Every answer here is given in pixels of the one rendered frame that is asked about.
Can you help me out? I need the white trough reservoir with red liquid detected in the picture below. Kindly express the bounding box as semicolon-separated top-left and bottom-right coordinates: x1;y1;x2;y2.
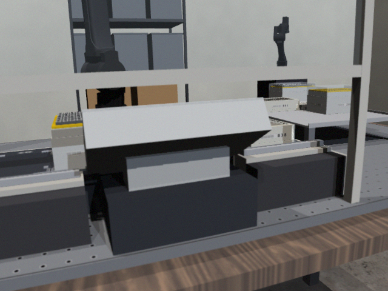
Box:
264;97;300;112

